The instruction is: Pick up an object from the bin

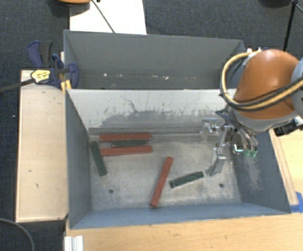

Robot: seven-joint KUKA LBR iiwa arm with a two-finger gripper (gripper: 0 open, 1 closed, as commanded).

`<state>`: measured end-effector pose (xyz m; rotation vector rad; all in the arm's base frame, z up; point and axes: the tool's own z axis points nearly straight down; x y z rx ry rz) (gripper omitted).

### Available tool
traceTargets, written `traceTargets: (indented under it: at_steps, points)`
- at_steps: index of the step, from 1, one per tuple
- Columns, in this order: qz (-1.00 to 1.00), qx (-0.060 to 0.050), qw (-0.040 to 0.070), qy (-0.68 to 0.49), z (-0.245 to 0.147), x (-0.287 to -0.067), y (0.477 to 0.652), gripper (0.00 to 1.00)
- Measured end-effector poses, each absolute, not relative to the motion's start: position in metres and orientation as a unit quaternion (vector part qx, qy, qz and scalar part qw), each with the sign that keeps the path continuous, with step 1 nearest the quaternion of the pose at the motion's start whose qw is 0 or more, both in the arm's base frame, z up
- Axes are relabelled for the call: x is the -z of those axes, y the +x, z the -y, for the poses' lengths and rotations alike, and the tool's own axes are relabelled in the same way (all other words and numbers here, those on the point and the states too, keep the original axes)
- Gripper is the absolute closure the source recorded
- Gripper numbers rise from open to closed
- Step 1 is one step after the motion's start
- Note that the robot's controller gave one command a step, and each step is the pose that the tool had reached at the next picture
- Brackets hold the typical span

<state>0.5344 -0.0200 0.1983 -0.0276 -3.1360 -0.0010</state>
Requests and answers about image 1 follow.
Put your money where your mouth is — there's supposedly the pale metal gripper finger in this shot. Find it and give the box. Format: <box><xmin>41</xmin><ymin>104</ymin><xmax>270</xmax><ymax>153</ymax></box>
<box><xmin>198</xmin><ymin>118</ymin><xmax>223</xmax><ymax>142</ymax></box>
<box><xmin>205</xmin><ymin>146</ymin><xmax>231</xmax><ymax>177</ymax></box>

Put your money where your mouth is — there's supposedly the dark green flat block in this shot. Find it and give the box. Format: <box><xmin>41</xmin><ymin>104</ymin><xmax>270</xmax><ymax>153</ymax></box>
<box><xmin>169</xmin><ymin>170</ymin><xmax>205</xmax><ymax>189</ymax></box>
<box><xmin>88</xmin><ymin>140</ymin><xmax>108</xmax><ymax>177</ymax></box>
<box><xmin>110</xmin><ymin>139</ymin><xmax>147</xmax><ymax>149</ymax></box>

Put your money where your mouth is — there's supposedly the red-brown flat block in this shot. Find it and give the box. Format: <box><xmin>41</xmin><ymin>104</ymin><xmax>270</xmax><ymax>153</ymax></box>
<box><xmin>98</xmin><ymin>132</ymin><xmax>153</xmax><ymax>143</ymax></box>
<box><xmin>99</xmin><ymin>145</ymin><xmax>154</xmax><ymax>157</ymax></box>
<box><xmin>149</xmin><ymin>156</ymin><xmax>174</xmax><ymax>209</ymax></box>

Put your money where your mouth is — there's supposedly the grey metal bin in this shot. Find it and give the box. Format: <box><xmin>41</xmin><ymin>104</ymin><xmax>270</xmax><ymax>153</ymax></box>
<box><xmin>63</xmin><ymin>29</ymin><xmax>292</xmax><ymax>230</ymax></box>

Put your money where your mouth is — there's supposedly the pale wood flat board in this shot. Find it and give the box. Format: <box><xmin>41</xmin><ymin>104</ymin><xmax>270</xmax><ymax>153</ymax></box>
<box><xmin>15</xmin><ymin>69</ymin><xmax>70</xmax><ymax>223</ymax></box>

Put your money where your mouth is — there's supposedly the black cylinder on white bracket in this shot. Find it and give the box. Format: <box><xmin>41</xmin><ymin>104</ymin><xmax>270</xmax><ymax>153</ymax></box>
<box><xmin>273</xmin><ymin>116</ymin><xmax>303</xmax><ymax>137</ymax></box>

